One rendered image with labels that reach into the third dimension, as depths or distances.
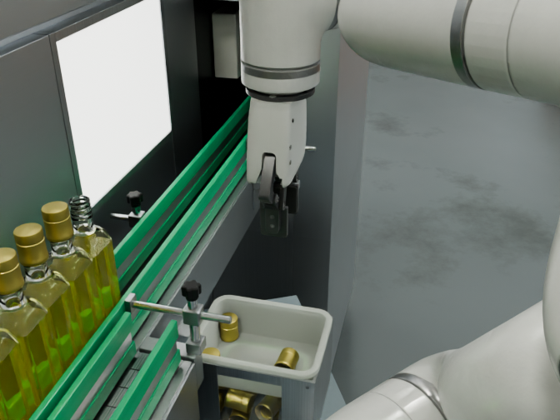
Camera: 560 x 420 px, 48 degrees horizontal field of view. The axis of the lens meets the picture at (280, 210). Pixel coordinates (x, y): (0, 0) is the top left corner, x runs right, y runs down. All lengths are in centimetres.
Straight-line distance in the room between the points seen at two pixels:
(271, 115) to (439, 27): 25
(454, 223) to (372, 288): 77
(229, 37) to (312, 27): 117
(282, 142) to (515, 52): 31
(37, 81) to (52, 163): 14
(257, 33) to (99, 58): 60
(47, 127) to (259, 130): 48
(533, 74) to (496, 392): 25
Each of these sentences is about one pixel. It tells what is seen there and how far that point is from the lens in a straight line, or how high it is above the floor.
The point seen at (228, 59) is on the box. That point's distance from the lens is 183.
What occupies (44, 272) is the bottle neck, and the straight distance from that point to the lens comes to 86.
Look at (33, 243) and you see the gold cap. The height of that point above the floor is 132.
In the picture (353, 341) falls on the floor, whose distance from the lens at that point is 265.
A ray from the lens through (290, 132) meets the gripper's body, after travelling 67.
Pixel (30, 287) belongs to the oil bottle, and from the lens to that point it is 86.
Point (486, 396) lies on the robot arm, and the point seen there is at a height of 136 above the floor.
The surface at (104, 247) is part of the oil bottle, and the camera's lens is 95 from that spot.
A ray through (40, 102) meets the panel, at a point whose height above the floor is 140.
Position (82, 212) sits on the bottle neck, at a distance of 92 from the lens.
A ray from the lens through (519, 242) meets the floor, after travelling 344.
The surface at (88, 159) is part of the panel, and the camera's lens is 119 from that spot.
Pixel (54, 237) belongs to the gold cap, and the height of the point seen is 130.
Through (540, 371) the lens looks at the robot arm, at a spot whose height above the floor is 140.
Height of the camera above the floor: 174
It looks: 30 degrees down
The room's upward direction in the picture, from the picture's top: straight up
